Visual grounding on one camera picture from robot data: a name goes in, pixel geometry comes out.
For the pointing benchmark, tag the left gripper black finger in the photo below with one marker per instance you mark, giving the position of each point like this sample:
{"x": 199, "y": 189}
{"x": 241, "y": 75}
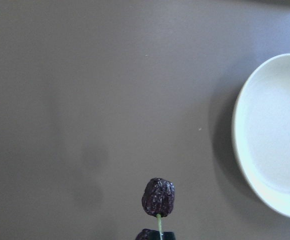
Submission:
{"x": 166, "y": 235}

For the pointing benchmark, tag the cream round plate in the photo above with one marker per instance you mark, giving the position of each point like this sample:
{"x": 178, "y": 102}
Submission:
{"x": 260, "y": 132}

